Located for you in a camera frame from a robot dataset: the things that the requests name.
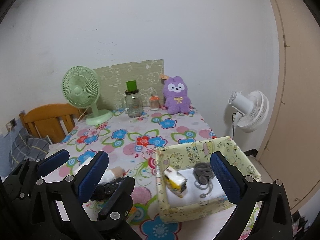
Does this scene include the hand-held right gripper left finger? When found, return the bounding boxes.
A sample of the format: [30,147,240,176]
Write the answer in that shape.
[30,151,109,240]

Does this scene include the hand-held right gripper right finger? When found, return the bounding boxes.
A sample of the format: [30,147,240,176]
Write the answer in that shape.
[209,152,293,240]

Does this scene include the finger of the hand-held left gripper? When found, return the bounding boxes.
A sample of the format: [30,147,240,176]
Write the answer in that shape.
[96,176,141,240]
[4,149,70,206]

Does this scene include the black plastic bag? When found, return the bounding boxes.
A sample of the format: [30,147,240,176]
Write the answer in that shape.
[90,177,125,202]

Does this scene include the beige white bandage roll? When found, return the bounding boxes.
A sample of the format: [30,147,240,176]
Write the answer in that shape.
[99,166,125,183]

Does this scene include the yellow cartoon print box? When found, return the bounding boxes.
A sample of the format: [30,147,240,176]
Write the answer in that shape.
[153,136,262,223]

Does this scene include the white folded cloth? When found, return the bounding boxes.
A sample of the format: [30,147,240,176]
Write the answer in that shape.
[193,162,215,198]

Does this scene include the grey plaid blanket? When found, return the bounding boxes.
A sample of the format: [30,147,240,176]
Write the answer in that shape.
[8,127,51,167]

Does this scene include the wooden chair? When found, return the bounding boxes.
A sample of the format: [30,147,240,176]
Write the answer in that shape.
[19,103,83,144]

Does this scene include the yellow white packet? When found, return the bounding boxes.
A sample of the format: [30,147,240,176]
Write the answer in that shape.
[163,166,188,198]

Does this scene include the floral tablecloth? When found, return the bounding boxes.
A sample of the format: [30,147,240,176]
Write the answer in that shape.
[37,106,260,240]

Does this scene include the white standing fan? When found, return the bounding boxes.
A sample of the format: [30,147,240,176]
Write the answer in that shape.
[228,91,270,133]

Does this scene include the green desk fan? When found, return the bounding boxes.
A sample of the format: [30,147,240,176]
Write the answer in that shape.
[62,66,113,126]

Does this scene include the purple plush bunny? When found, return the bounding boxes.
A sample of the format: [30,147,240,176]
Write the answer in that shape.
[159,74,193,115]

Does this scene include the small jar with orange lid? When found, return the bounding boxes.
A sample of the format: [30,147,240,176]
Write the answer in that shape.
[149,94,160,111]

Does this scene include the green plastic cup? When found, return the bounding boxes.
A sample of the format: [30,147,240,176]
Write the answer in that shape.
[126,80,138,93]

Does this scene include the green patterned foam board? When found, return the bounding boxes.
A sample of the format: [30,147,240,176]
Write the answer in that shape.
[94,59,164,111]

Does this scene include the beige door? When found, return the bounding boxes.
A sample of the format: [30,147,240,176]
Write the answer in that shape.
[257,0,320,220]

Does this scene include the black fan cable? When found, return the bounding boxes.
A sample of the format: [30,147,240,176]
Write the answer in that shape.
[231,112,237,140]

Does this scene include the cream fan cable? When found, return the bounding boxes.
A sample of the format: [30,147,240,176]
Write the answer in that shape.
[78,108,89,122]

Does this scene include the glass jar with handle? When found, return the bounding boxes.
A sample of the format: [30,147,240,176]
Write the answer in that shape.
[116,90,143,118]

